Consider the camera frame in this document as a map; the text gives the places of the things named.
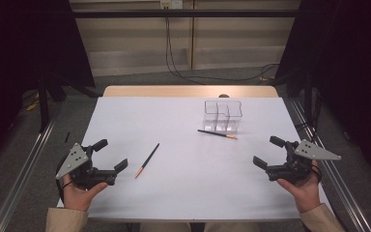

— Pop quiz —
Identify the light wooden table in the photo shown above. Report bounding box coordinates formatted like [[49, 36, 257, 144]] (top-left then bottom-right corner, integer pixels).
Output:
[[101, 84, 279, 99]]

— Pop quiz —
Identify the black power cable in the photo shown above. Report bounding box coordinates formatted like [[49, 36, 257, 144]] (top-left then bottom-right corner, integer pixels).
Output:
[[164, 7, 209, 86], [167, 17, 281, 82]]

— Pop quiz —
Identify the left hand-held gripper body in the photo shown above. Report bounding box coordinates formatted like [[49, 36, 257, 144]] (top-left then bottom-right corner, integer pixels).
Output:
[[55, 142, 118, 191]]

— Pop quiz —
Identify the person's right hand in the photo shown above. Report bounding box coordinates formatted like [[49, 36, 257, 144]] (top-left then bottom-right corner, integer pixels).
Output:
[[276, 160, 323, 214]]

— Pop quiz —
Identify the black pencil orange end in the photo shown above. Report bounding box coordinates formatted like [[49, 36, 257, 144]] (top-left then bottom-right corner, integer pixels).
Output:
[[134, 142, 160, 180], [197, 129, 239, 140]]

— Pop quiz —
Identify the black curtain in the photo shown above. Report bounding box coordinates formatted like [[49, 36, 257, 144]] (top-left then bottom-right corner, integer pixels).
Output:
[[0, 0, 97, 168], [274, 0, 371, 186]]

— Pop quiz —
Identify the person's left hand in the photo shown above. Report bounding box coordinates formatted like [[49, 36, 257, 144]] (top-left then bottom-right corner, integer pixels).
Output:
[[62, 173, 109, 213]]

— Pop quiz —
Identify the white wall socket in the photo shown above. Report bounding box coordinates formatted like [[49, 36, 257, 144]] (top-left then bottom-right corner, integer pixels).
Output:
[[159, 0, 184, 10]]

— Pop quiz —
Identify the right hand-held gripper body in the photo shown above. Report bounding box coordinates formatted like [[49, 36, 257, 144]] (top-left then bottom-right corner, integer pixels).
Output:
[[265, 138, 342, 186]]

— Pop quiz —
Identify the hand-held gripper cable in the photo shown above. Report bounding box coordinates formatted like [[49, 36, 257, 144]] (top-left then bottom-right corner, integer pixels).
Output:
[[55, 154, 74, 202], [311, 160, 323, 186]]

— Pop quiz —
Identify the black horizontal frame bar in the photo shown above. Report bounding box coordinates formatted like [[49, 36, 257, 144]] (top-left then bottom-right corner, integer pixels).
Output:
[[71, 9, 300, 18]]

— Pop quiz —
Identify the right hand-held gripper cable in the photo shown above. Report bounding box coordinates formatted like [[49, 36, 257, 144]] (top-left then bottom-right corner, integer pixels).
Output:
[[311, 160, 323, 186]]

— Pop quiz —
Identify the black stand post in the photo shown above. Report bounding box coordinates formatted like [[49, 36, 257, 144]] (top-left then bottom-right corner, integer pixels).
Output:
[[303, 69, 313, 127], [38, 75, 51, 133]]

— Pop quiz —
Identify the aluminium floor rail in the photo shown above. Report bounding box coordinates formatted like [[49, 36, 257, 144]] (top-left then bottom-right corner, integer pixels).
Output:
[[286, 96, 371, 232], [0, 105, 62, 232]]

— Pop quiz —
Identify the white table cover sheet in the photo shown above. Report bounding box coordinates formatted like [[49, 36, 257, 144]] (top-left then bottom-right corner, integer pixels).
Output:
[[56, 96, 332, 222]]

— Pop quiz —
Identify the clear plastic pen holder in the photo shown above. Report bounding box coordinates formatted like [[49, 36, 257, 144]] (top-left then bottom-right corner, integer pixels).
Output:
[[202, 100, 243, 133]]

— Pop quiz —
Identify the left hand-held gripper cable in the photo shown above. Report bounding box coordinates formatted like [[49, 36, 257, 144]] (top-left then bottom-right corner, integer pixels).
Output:
[[55, 154, 74, 202]]

